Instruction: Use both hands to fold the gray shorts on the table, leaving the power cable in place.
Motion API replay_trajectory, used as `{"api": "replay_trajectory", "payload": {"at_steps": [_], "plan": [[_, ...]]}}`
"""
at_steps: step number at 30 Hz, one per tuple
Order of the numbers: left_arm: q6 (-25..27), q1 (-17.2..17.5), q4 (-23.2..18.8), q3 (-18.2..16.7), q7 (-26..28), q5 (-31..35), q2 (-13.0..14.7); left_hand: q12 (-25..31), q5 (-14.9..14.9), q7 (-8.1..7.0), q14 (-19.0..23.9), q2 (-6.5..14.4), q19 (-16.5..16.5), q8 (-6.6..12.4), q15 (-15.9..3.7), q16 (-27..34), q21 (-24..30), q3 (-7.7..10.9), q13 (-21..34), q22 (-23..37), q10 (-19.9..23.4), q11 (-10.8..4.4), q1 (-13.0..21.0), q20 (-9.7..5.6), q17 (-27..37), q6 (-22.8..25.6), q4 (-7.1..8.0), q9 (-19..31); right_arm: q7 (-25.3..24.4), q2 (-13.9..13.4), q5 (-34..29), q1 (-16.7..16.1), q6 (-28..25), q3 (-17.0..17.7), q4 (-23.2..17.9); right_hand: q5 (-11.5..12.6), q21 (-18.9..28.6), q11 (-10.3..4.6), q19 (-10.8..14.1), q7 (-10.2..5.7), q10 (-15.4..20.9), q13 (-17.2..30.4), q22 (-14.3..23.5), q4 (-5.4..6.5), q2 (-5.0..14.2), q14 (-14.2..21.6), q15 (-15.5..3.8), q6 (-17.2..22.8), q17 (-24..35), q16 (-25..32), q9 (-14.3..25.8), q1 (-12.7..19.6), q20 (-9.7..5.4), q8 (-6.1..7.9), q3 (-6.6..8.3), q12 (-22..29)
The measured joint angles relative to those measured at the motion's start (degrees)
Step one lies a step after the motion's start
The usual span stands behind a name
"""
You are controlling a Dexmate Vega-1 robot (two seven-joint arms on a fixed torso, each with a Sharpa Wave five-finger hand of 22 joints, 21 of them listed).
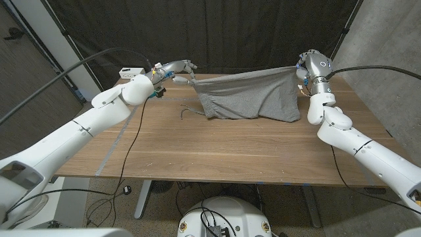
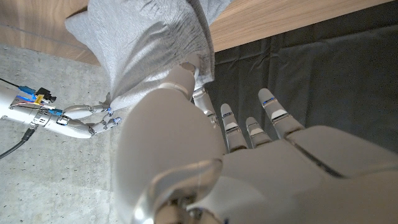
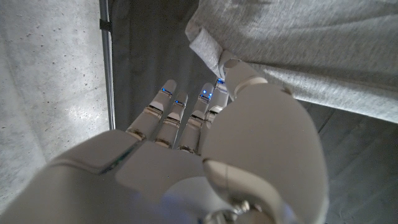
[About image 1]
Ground gray shorts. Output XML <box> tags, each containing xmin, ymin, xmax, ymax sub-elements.
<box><xmin>180</xmin><ymin>65</ymin><xmax>302</xmax><ymax>123</ymax></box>

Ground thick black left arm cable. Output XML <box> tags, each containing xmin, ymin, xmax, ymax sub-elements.
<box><xmin>0</xmin><ymin>47</ymin><xmax>154</xmax><ymax>126</ymax></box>

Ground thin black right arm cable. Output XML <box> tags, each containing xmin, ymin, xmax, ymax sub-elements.
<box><xmin>330</xmin><ymin>144</ymin><xmax>421</xmax><ymax>217</ymax></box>

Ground black door handle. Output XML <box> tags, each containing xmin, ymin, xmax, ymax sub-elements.
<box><xmin>3</xmin><ymin>27</ymin><xmax>26</xmax><ymax>41</ymax></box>

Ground white table leg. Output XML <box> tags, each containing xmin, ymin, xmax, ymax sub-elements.
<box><xmin>134</xmin><ymin>179</ymin><xmax>153</xmax><ymax>220</ymax></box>

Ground brown wooden door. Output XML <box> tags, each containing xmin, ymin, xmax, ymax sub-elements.
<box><xmin>0</xmin><ymin>3</ymin><xmax>84</xmax><ymax>159</ymax></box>

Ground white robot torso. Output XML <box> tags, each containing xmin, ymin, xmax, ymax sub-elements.
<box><xmin>176</xmin><ymin>196</ymin><xmax>273</xmax><ymax>237</ymax></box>

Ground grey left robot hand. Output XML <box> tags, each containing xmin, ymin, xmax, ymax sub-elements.
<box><xmin>146</xmin><ymin>59</ymin><xmax>199</xmax><ymax>88</ymax></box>

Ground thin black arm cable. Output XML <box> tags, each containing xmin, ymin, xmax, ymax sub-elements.
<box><xmin>3</xmin><ymin>97</ymin><xmax>148</xmax><ymax>224</ymax></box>
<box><xmin>330</xmin><ymin>144</ymin><xmax>421</xmax><ymax>217</ymax></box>

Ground black backdrop curtain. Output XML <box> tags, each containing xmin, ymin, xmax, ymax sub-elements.
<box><xmin>45</xmin><ymin>0</ymin><xmax>362</xmax><ymax>95</ymax></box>

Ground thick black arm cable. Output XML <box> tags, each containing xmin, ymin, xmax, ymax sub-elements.
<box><xmin>0</xmin><ymin>47</ymin><xmax>154</xmax><ymax>126</ymax></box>
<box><xmin>324</xmin><ymin>65</ymin><xmax>421</xmax><ymax>82</ymax></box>

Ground white power strip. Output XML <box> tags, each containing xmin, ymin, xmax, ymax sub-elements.
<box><xmin>118</xmin><ymin>67</ymin><xmax>147</xmax><ymax>80</ymax></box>

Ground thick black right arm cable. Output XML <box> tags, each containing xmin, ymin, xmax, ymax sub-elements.
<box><xmin>324</xmin><ymin>65</ymin><xmax>421</xmax><ymax>82</ymax></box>

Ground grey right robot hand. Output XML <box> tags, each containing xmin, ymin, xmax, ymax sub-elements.
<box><xmin>295</xmin><ymin>49</ymin><xmax>334</xmax><ymax>84</ymax></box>

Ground black round floor fan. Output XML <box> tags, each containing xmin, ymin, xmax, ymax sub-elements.
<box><xmin>149</xmin><ymin>180</ymin><xmax>175</xmax><ymax>194</ymax></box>

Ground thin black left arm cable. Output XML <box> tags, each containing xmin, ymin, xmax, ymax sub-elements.
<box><xmin>3</xmin><ymin>97</ymin><xmax>148</xmax><ymax>224</ymax></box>

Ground white robot chest edge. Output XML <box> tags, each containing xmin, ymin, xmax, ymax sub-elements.
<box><xmin>0</xmin><ymin>227</ymin><xmax>134</xmax><ymax>237</ymax></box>

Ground black backdrop stand pole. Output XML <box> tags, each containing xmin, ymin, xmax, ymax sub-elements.
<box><xmin>41</xmin><ymin>0</ymin><xmax>107</xmax><ymax>97</ymax></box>
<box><xmin>322</xmin><ymin>0</ymin><xmax>364</xmax><ymax>76</ymax></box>

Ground grey table leg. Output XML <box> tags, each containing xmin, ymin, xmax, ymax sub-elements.
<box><xmin>301</xmin><ymin>185</ymin><xmax>322</xmax><ymax>228</ymax></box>

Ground grey electronics box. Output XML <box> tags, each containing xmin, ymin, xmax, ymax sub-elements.
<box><xmin>205</xmin><ymin>225</ymin><xmax>230</xmax><ymax>237</ymax></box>

